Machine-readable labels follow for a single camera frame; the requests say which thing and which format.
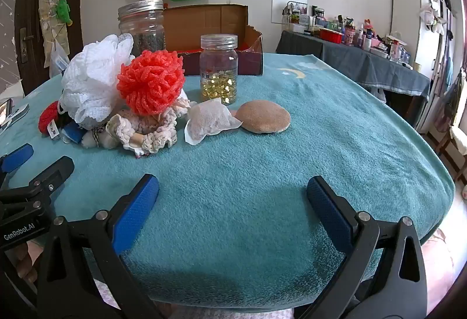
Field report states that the clear plastic bag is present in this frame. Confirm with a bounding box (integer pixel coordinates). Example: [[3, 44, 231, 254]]
[[49, 40, 70, 77]]

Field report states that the cardboard box with red inside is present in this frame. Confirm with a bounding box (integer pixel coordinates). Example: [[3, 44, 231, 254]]
[[162, 4, 264, 76]]

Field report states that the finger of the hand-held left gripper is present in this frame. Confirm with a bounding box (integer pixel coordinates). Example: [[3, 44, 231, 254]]
[[0, 143, 34, 181], [25, 156, 75, 209]]

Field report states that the white tissue pouch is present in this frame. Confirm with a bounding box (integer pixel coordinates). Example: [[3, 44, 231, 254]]
[[184, 100, 243, 145]]

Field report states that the beige crochet scrunchie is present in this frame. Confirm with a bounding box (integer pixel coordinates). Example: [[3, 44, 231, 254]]
[[106, 100, 192, 156]]

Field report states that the white fluffy bunny plush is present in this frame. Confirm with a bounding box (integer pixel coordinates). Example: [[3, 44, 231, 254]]
[[81, 122, 121, 151]]

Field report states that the red plastic container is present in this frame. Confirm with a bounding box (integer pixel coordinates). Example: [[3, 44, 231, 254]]
[[319, 27, 344, 44]]

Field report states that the green plush toy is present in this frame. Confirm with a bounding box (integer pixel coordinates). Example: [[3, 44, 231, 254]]
[[55, 0, 73, 26]]

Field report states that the glass jar of dark leaves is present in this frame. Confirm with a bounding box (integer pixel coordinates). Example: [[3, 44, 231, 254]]
[[117, 0, 166, 58]]

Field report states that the blue soft packet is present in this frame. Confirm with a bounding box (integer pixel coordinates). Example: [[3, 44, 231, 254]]
[[60, 120, 86, 144]]

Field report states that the side table with grey cloth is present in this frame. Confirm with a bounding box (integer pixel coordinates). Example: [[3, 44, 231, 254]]
[[275, 30, 432, 123]]

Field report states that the white mesh bath loofah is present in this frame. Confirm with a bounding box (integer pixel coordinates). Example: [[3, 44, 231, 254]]
[[61, 33, 135, 131]]

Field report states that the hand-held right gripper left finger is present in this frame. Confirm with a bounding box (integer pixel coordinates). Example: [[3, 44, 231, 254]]
[[36, 174, 165, 319]]

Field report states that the dark brown door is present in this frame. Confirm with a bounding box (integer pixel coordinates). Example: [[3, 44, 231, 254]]
[[15, 0, 86, 94]]

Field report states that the red crochet ball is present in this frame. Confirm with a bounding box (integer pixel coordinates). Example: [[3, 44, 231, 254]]
[[39, 100, 62, 134]]

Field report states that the brown round sponge pad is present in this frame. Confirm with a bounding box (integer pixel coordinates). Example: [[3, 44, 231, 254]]
[[235, 99, 292, 134]]

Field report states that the glass jar of gold capsules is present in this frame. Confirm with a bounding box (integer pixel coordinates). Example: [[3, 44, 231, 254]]
[[199, 34, 239, 105]]

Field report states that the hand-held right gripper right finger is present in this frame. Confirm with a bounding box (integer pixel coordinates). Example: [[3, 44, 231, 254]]
[[306, 176, 428, 319]]

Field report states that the beige hanging organizer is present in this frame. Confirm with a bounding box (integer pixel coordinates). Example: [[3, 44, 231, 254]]
[[35, 0, 71, 68]]

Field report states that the orange-red bath loofah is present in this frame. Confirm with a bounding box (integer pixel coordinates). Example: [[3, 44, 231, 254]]
[[117, 50, 186, 115]]

